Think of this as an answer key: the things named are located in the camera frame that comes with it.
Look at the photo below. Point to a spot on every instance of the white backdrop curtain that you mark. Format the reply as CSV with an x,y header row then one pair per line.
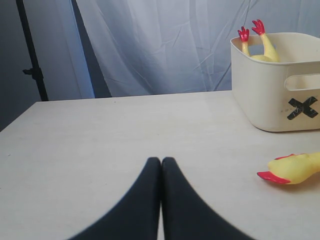
x,y
95,48

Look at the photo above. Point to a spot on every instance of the cream bin marked X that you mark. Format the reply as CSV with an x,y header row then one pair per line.
x,y
279,96

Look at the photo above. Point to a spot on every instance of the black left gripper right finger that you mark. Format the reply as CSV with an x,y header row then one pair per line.
x,y
185,215

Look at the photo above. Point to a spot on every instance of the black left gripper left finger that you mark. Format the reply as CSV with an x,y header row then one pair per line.
x,y
136,215

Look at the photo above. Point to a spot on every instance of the yellow rubber chicken by bins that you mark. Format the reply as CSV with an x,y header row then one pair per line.
x,y
291,169

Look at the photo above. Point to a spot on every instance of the headless yellow rubber chicken body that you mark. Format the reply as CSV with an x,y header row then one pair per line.
x,y
269,51

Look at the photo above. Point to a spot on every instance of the black light stand pole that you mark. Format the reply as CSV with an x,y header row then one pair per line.
x,y
35,71

